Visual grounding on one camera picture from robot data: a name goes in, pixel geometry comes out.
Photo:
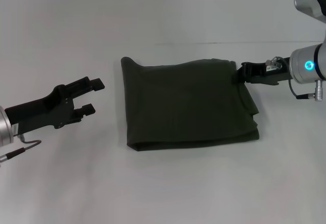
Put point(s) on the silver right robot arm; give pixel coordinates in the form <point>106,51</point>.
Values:
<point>310,43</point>

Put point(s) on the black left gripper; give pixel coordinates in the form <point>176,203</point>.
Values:
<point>38,109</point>

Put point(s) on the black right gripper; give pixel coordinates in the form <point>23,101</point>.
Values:
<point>265,72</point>

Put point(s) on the dark green FREE t-shirt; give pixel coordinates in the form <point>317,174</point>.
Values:
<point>186,104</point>

